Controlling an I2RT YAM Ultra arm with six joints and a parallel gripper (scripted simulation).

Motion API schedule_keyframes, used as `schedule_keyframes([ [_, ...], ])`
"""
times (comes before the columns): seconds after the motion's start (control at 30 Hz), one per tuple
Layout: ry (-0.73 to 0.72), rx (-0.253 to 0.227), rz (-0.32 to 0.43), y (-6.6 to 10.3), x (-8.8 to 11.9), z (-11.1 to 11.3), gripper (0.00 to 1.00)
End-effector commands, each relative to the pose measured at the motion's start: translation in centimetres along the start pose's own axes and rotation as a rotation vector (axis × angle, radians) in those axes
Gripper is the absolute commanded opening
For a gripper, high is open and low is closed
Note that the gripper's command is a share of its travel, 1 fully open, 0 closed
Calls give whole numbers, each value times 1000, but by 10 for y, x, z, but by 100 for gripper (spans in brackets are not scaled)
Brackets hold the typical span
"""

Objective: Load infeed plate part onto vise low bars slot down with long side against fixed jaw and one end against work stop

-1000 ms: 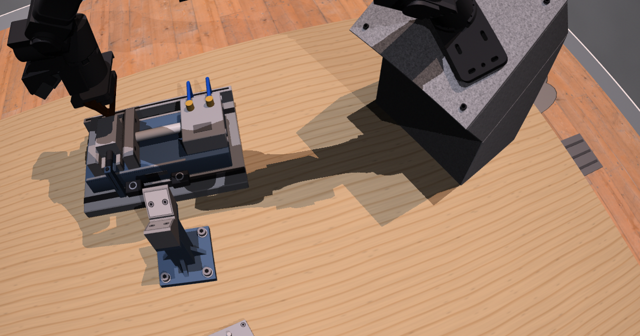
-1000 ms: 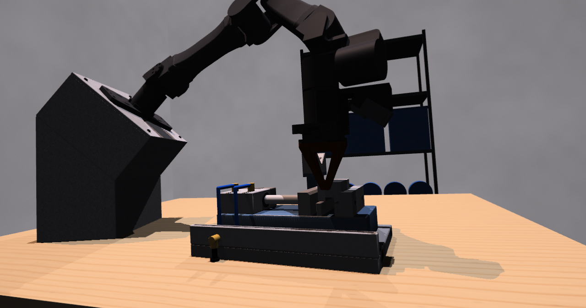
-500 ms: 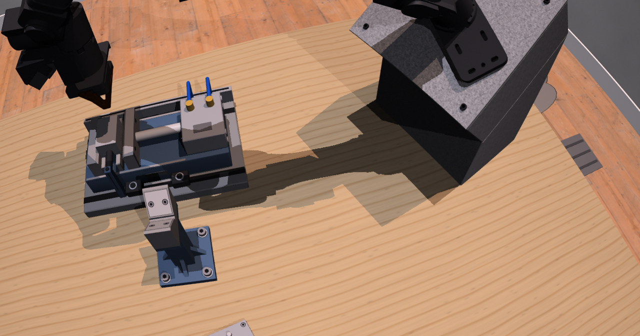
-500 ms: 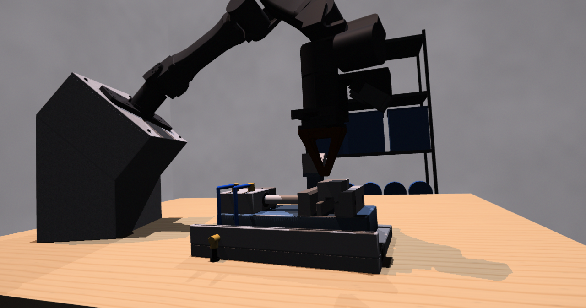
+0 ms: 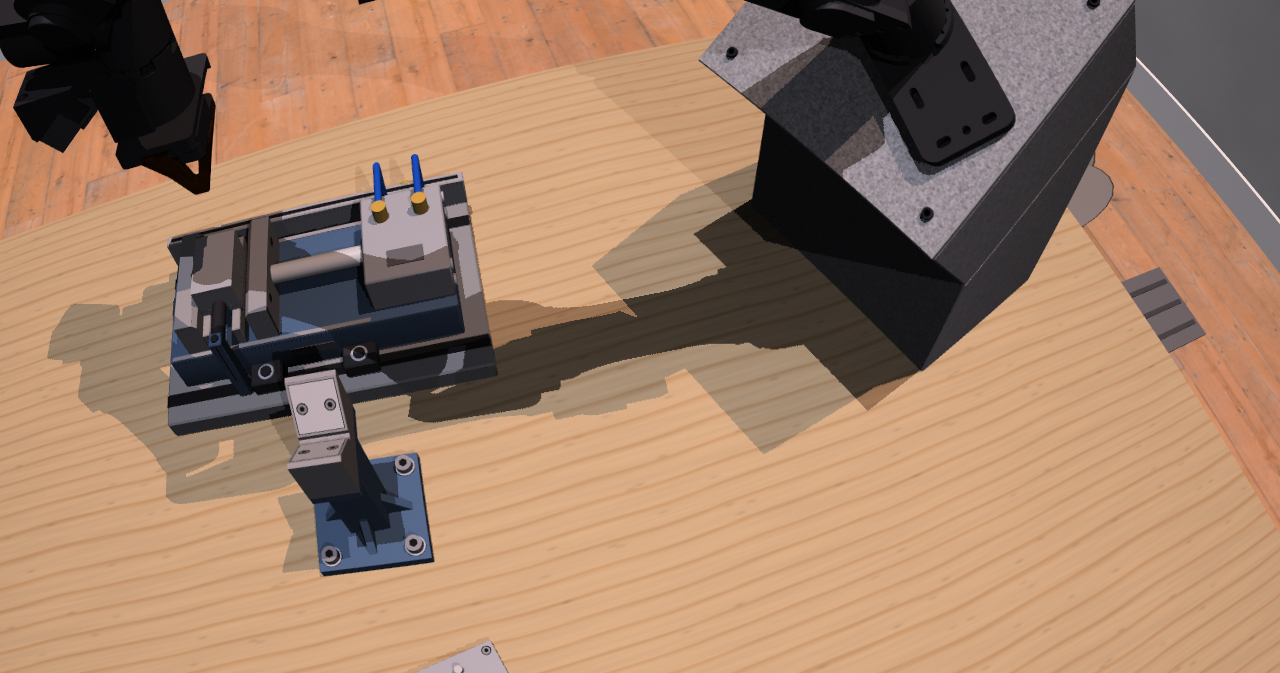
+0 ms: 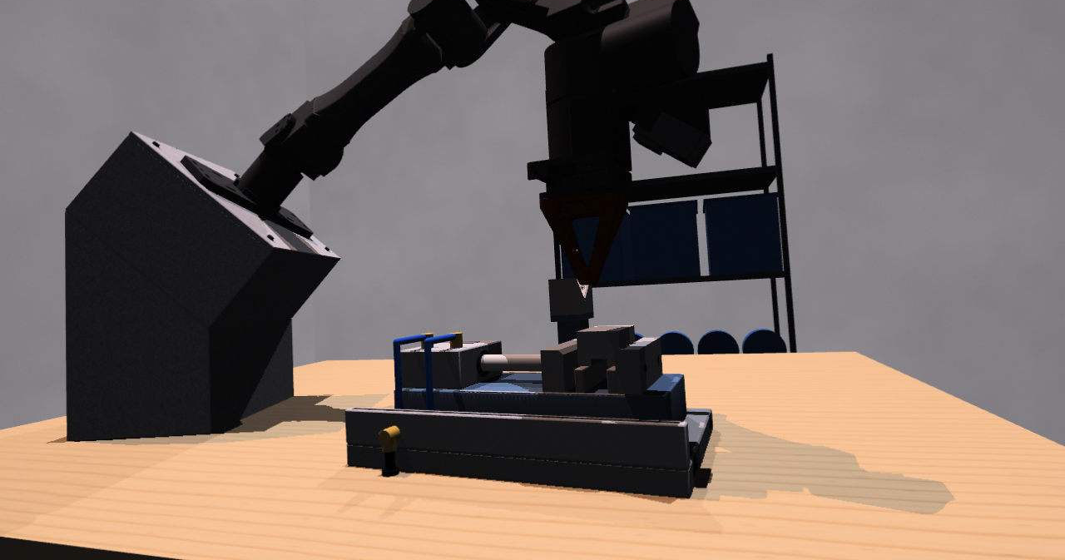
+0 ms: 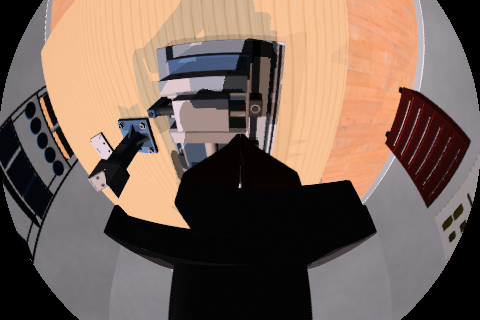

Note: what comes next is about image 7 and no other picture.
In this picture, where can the grey rectangular bar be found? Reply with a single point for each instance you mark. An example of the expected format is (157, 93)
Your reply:
(235, 111)

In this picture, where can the dark grey metal block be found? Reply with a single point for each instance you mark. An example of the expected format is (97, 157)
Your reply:
(202, 112)

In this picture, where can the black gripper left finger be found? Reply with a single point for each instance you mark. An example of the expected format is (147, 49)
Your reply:
(222, 168)

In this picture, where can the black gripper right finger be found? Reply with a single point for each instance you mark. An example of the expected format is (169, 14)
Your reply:
(259, 169)

